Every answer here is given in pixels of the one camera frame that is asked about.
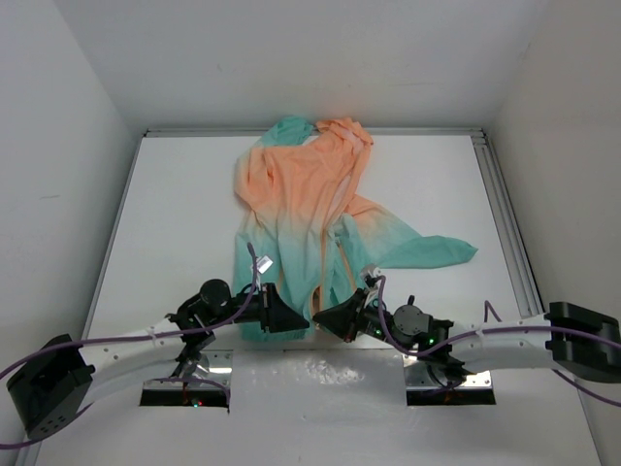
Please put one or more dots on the metal base plate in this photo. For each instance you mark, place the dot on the metal base plate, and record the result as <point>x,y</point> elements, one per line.
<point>441,380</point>
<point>204,382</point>

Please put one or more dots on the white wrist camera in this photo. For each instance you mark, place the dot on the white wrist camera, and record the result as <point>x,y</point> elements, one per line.
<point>263,264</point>
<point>370,275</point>

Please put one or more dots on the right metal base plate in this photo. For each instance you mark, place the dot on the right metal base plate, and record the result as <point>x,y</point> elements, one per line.
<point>441,380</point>

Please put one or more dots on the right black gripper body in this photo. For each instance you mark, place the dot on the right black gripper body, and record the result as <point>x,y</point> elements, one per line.
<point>370,320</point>

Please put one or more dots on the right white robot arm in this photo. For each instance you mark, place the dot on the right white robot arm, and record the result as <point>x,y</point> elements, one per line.
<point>567,338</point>

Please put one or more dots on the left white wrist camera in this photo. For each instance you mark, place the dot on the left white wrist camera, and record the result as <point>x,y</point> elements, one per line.
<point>263,264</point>

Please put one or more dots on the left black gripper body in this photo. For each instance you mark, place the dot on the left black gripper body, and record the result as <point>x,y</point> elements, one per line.
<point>251,310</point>

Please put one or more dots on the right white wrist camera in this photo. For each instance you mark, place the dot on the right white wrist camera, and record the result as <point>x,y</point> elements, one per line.
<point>370,275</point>

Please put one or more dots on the orange and teal jacket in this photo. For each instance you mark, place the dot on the orange and teal jacket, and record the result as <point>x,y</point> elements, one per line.
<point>299,183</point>

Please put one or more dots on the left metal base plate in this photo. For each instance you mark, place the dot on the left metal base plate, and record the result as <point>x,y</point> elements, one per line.
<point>204,382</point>

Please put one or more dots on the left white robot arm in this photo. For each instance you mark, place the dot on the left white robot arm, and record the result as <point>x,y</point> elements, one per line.
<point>53,386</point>

